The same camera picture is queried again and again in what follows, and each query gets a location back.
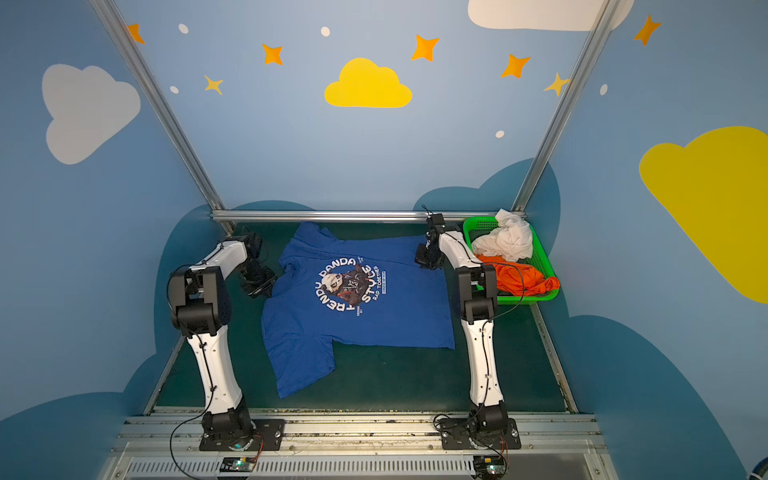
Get controller board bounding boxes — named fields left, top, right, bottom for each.
left=472, top=456, right=507, bottom=480
left=219, top=457, right=255, bottom=474

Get blue panda print t-shirt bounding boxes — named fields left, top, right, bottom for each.
left=261, top=222, right=455, bottom=398

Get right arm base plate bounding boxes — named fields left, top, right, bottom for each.
left=435, top=417, right=522, bottom=451

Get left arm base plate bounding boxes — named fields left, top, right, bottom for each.
left=199, top=416, right=285, bottom=452

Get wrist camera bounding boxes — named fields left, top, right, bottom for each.
left=241, top=232, right=263, bottom=260
left=426, top=212, right=446, bottom=242

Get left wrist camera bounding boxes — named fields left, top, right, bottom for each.
left=241, top=232, right=263, bottom=260

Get right aluminium frame post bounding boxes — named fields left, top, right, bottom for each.
left=512, top=0, right=622, bottom=214

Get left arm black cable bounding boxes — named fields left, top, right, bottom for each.
left=167, top=407, right=211, bottom=480

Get rear aluminium frame bar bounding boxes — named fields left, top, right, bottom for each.
left=211, top=209, right=527, bottom=224

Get right controller board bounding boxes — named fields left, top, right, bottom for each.
left=472, top=456, right=507, bottom=480

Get left controller board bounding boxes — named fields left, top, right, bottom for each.
left=219, top=457, right=255, bottom=474

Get left aluminium frame post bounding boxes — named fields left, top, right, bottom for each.
left=90, top=0, right=226, bottom=214

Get white t-shirt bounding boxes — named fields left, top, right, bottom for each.
left=469, top=209, right=534, bottom=262

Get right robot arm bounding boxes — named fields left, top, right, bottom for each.
left=416, top=227, right=509, bottom=433

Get orange t-shirt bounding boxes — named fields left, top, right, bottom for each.
left=478, top=255, right=560, bottom=297

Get aluminium frame post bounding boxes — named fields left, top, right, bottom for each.
left=90, top=0, right=226, bottom=214
left=512, top=0, right=622, bottom=214

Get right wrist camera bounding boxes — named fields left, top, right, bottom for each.
left=426, top=212, right=446, bottom=242

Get aluminium mounting rail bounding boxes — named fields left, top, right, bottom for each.
left=99, top=409, right=618, bottom=479

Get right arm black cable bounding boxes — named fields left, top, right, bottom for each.
left=494, top=260, right=527, bottom=322

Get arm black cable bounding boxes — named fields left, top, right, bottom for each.
left=167, top=407, right=211, bottom=480
left=494, top=260, right=527, bottom=322

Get green plastic basket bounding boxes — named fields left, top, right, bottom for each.
left=462, top=216, right=559, bottom=306

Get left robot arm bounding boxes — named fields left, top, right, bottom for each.
left=166, top=232, right=277, bottom=449

